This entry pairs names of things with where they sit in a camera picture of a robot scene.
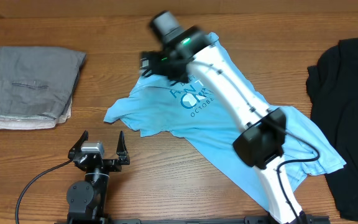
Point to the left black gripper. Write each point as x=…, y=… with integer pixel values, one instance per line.
x=115, y=165

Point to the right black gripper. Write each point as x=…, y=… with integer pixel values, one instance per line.
x=159, y=70

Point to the light blue printed t-shirt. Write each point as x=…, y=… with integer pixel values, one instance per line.
x=190, y=111

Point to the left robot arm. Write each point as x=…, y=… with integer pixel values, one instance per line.
x=87, y=198

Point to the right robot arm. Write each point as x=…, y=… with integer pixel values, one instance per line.
x=188, y=52

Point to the folded beige cloth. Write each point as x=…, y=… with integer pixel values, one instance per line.
x=34, y=123

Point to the folded grey trousers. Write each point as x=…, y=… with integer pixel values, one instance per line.
x=38, y=81

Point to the black polo shirt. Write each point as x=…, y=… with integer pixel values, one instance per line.
x=332, y=86

